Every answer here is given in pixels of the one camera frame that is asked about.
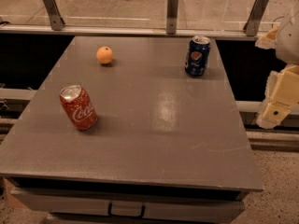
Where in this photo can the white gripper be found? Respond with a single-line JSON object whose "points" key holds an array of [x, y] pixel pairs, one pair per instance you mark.
{"points": [[290, 44]]}

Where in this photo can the red coke can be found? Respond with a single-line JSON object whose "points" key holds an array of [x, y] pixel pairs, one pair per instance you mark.
{"points": [[78, 107]]}

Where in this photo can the blue pepsi can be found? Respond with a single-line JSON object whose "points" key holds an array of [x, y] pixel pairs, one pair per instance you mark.
{"points": [[197, 56]]}

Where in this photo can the orange fruit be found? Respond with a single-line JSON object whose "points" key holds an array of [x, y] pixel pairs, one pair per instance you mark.
{"points": [[104, 55]]}

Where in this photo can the grey cabinet drawer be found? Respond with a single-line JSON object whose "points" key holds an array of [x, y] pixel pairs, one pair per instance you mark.
{"points": [[87, 203]]}

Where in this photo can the metal railing base rail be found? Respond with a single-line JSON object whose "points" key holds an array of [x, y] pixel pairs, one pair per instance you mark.
{"points": [[114, 31]]}

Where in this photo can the right metal railing bracket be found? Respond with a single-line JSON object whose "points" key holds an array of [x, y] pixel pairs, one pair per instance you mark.
{"points": [[252, 25]]}

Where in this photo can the metal railing bracket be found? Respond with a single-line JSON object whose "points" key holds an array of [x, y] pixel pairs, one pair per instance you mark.
{"points": [[252, 25], [56, 20], [171, 17]]}

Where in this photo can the middle metal railing bracket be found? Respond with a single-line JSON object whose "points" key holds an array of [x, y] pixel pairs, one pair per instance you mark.
{"points": [[171, 17]]}

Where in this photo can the black drawer handle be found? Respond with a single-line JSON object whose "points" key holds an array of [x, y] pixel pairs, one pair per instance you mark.
{"points": [[123, 209]]}

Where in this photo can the left metal railing bracket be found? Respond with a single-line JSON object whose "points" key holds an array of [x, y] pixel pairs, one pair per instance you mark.
{"points": [[56, 20]]}

